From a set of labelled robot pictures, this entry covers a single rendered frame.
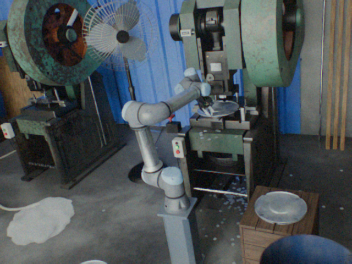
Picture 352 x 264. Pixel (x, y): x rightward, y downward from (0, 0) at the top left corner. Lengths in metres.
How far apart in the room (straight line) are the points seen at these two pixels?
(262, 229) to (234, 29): 1.18
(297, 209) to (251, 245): 0.33
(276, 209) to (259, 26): 1.02
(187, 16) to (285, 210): 1.32
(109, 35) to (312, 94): 1.98
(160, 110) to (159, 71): 2.29
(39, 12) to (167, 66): 1.56
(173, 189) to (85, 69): 1.68
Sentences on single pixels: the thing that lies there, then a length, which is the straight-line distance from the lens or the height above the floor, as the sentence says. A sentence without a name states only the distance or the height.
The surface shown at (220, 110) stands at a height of 0.79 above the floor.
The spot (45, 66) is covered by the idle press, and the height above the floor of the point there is 1.15.
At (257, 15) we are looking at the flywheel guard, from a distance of 1.97.
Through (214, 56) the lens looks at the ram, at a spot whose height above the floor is 1.13.
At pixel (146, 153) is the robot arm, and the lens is 1.99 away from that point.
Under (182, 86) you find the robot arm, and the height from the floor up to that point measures 1.07.
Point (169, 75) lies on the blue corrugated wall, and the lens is 4.03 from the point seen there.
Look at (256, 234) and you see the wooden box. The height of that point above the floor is 0.30.
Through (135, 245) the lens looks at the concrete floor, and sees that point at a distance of 2.63.
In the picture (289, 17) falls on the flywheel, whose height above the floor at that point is 1.34.
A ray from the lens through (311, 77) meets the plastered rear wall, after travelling 3.63.
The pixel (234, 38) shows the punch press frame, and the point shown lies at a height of 1.25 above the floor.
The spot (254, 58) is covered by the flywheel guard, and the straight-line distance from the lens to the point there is 2.03.
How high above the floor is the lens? 1.68
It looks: 23 degrees down
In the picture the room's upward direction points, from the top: 9 degrees counter-clockwise
